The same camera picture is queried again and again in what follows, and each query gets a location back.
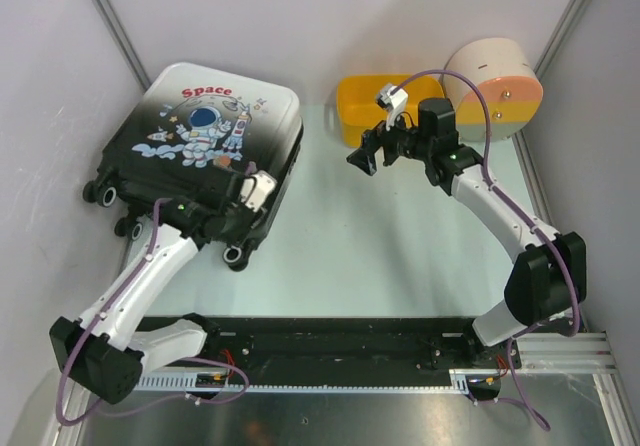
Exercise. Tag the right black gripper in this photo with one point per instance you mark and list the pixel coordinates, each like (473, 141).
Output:
(365, 156)

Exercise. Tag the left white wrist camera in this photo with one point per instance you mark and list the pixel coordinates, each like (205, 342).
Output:
(256, 189)

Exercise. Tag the aluminium frame rail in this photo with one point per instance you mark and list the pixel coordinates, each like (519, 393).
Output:
(558, 349)

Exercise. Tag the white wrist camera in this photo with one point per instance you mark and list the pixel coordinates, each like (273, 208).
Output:
(256, 189)
(393, 100)

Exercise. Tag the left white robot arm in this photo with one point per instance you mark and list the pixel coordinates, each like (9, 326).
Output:
(103, 350)

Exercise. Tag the yellow plastic basket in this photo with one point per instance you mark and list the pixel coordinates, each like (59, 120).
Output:
(356, 106)

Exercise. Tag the white slotted cable duct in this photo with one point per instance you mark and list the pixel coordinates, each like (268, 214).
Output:
(202, 383)

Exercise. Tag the round pastel drawer box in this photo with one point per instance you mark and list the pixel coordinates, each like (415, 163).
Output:
(500, 70)

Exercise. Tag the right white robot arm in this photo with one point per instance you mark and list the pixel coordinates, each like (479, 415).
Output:
(548, 277)

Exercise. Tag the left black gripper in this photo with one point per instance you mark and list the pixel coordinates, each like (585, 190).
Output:
(253, 219)

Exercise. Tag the space print kids suitcase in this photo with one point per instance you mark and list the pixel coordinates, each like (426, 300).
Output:
(194, 127)

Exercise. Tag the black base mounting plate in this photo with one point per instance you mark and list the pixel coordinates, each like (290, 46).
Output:
(347, 351)

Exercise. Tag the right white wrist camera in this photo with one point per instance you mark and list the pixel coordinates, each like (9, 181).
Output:
(393, 100)

